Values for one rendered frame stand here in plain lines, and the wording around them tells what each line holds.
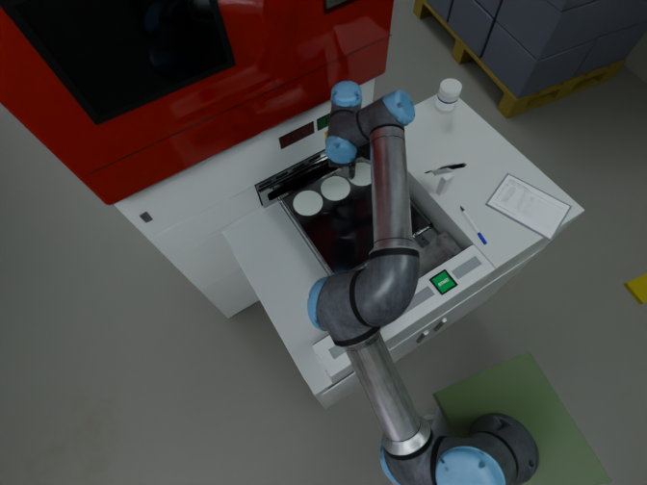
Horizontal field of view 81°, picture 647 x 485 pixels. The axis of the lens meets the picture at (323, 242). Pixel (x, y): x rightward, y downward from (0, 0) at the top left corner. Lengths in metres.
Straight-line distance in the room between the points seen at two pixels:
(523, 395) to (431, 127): 0.87
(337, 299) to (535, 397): 0.53
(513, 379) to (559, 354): 1.23
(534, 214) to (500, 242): 0.15
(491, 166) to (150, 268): 1.85
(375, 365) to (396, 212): 0.32
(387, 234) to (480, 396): 0.54
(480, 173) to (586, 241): 1.37
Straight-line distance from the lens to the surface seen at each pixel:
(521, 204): 1.30
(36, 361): 2.55
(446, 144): 1.38
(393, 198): 0.75
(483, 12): 3.00
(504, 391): 1.07
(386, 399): 0.88
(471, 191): 1.28
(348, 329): 0.78
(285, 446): 1.99
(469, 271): 1.16
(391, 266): 0.70
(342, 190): 1.30
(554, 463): 1.09
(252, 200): 1.31
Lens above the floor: 1.97
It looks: 63 degrees down
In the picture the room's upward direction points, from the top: 6 degrees counter-clockwise
